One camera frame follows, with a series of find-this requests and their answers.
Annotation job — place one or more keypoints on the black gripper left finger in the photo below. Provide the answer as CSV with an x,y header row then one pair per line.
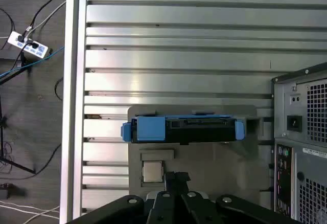
x,y
163,208

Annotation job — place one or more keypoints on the white power strip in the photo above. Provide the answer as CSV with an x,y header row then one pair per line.
x,y
15,40

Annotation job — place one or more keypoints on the grey parts rack plate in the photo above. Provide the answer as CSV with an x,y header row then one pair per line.
x,y
204,162

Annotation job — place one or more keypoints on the grey PC case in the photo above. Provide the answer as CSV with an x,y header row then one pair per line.
x,y
311,162

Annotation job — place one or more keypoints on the silver square CPU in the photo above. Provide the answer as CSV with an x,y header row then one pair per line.
x,y
152,171

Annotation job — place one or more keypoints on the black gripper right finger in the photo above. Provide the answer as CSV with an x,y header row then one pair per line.
x,y
194,208

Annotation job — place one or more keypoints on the hard disk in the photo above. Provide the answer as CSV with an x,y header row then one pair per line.
x,y
150,129

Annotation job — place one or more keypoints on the small black box device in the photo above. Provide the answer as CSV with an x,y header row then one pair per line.
x,y
12,190

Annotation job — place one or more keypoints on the aluminium table edge rail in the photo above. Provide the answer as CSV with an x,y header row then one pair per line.
x,y
69,106

